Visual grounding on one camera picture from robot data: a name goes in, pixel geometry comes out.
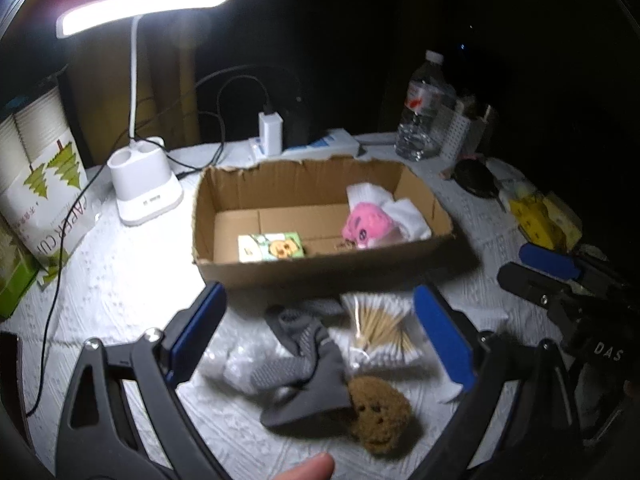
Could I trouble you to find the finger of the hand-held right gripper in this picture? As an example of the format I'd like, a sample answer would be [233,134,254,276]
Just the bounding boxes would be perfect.
[497,261,576,311]
[518,242,636,293]

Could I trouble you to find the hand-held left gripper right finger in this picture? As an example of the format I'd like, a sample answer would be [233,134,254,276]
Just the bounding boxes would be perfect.
[412,284,586,480]

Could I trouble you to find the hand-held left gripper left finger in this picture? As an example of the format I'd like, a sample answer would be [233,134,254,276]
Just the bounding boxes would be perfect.
[52,281,228,480]

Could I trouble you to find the cotton swab bag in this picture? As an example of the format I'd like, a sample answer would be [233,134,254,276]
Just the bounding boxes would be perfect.
[340,292,423,368]

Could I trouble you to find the brown plush toy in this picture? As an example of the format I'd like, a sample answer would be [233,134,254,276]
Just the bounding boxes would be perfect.
[346,375,415,456]

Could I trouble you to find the grey sock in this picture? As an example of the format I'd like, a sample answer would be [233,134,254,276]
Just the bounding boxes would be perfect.
[250,300,353,428]

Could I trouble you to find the brown cardboard box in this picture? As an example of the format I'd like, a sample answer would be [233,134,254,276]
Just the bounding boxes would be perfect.
[191,158,457,291]

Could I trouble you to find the pink plush toy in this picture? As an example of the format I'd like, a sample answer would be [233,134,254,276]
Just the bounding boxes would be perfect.
[341,201,403,250]

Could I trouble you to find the yellow tissue pack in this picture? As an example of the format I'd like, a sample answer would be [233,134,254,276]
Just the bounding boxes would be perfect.
[540,192,583,252]

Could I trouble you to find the clear plastic bag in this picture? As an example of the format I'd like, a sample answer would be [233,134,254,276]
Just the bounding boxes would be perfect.
[222,345,281,393]

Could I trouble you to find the white embossed tablecloth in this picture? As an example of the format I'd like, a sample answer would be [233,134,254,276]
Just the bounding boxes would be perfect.
[0,132,601,480]

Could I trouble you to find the black round pouch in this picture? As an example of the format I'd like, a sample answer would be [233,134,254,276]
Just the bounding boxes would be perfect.
[452,159,501,201]

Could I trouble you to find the small green printed packet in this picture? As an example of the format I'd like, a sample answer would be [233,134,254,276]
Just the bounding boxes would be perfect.
[237,232,307,263]

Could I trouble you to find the white cloth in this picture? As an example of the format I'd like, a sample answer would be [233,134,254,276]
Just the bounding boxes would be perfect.
[346,182,433,243]

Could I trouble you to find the white desk lamp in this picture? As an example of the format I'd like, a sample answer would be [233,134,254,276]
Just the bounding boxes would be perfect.
[56,0,235,227]

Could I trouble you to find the white perforated basket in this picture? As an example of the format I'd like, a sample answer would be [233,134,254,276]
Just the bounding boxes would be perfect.
[437,102,481,158]

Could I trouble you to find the clear water bottle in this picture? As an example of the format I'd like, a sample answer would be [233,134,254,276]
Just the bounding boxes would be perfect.
[395,50,457,162]

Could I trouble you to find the green cardboard carton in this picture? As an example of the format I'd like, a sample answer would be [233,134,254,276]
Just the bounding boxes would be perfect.
[0,210,43,318]

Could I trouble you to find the white charger plug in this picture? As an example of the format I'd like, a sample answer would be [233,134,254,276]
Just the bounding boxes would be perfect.
[258,111,284,156]

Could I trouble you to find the paper cup package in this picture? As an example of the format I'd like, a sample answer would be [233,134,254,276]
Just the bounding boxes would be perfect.
[0,77,103,286]

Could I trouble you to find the white power strip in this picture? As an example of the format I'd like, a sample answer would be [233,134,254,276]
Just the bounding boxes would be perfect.
[250,129,361,161]

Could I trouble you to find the black power adapter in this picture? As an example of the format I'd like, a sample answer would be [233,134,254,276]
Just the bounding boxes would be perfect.
[285,105,313,148]

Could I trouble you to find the yellow curtain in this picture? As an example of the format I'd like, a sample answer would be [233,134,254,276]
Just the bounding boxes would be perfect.
[67,15,196,168]

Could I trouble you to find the black cable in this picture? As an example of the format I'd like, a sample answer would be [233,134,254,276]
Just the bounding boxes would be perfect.
[192,72,273,113]
[25,107,226,418]

